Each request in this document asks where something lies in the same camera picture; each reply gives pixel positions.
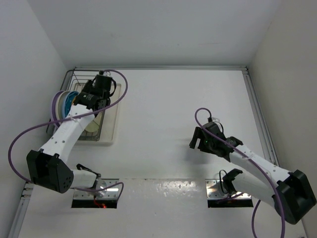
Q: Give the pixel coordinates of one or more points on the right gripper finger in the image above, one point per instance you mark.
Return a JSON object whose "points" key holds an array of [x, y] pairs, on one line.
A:
{"points": [[202, 147], [196, 135]]}

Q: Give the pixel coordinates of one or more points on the light blue plate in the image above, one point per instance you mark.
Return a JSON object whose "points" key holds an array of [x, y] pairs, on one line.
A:
{"points": [[63, 108]]}

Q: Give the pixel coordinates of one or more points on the purple plate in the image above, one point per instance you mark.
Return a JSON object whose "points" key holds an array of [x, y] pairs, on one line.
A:
{"points": [[53, 103]]}

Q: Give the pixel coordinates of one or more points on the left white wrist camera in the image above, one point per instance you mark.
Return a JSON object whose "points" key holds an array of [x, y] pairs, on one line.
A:
{"points": [[105, 73]]}

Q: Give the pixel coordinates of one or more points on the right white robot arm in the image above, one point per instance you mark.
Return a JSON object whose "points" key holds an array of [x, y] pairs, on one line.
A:
{"points": [[289, 193]]}

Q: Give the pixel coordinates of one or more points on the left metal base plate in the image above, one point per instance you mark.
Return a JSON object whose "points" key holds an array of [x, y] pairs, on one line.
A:
{"points": [[106, 194]]}

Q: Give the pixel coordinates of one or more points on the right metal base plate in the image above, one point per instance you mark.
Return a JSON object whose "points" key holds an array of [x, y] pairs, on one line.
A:
{"points": [[214, 191]]}

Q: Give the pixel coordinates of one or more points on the teal dotted plate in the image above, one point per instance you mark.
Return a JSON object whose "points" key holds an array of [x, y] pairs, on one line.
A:
{"points": [[69, 101]]}

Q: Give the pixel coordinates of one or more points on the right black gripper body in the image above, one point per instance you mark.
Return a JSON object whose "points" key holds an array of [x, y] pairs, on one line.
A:
{"points": [[211, 146]]}

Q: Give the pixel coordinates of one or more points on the cream plate with plant motif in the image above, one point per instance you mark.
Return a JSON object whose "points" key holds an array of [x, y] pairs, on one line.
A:
{"points": [[94, 125]]}

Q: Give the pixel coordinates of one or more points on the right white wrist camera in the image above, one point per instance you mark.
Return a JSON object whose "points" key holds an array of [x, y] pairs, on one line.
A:
{"points": [[215, 120]]}

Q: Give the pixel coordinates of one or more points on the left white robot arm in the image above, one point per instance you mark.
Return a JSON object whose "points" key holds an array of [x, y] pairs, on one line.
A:
{"points": [[47, 166]]}

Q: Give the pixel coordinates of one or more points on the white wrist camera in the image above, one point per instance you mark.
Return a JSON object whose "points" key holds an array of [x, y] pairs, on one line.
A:
{"points": [[215, 120], [105, 73]]}

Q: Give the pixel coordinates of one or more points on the beige drip tray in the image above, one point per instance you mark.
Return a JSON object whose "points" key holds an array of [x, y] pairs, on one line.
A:
{"points": [[106, 134]]}

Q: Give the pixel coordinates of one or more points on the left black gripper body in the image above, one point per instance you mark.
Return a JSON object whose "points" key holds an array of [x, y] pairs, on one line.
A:
{"points": [[107, 101]]}

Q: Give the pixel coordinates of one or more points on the metal base plate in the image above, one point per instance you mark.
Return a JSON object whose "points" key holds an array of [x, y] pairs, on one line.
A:
{"points": [[106, 194], [214, 191]]}

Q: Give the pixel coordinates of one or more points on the metal wire dish rack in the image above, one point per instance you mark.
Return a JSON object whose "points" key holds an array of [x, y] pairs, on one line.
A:
{"points": [[67, 79]]}

